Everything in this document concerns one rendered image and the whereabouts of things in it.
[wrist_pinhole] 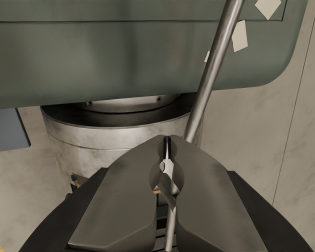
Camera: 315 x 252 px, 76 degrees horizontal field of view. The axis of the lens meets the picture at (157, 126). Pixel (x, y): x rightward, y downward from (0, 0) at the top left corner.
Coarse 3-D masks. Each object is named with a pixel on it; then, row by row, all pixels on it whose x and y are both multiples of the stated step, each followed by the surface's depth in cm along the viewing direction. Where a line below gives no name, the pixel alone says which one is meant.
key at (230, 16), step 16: (240, 0) 13; (224, 16) 14; (224, 32) 14; (224, 48) 15; (208, 64) 16; (208, 80) 17; (208, 96) 18; (192, 112) 19; (192, 128) 20; (176, 192) 25
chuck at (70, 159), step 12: (48, 132) 34; (60, 144) 32; (72, 144) 30; (60, 156) 33; (72, 156) 31; (84, 156) 30; (96, 156) 30; (108, 156) 29; (60, 168) 36; (72, 168) 33; (84, 168) 31; (96, 168) 31; (168, 168) 33; (72, 180) 34
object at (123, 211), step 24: (144, 144) 12; (120, 168) 10; (144, 168) 10; (96, 192) 8; (120, 192) 8; (144, 192) 8; (96, 216) 7; (120, 216) 7; (144, 216) 7; (72, 240) 6; (96, 240) 6; (120, 240) 7; (144, 240) 7
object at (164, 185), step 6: (162, 174) 29; (162, 180) 28; (168, 180) 28; (162, 186) 27; (168, 186) 27; (162, 192) 27; (168, 192) 26; (168, 198) 26; (174, 198) 25; (168, 204) 25; (174, 204) 24; (174, 210) 24
